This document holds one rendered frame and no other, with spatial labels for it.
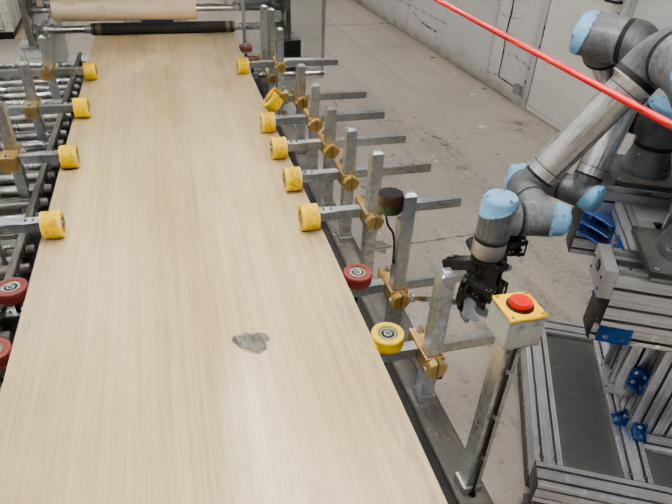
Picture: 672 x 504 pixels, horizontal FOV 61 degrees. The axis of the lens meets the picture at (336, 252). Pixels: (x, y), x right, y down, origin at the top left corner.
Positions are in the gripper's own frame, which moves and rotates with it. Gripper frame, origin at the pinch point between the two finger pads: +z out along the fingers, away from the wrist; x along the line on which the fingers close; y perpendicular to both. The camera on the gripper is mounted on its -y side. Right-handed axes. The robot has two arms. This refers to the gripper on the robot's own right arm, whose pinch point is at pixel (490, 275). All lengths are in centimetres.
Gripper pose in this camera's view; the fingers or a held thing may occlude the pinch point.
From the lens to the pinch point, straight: 177.9
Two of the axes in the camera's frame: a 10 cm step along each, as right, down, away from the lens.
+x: -2.6, -5.6, 7.9
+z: -0.4, 8.2, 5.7
